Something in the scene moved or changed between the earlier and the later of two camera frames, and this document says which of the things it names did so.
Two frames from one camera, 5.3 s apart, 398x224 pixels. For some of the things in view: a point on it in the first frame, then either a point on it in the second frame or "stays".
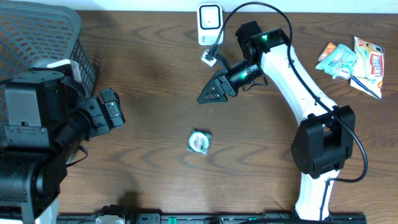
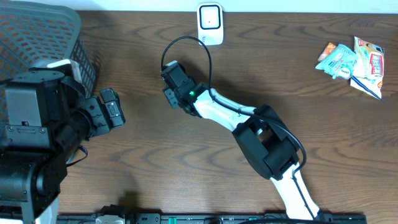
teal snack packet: x=340 y=65 stays
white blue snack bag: x=368 y=76 stays
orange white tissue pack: x=326 y=50 stays
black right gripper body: x=233 y=77 → x=171 y=96
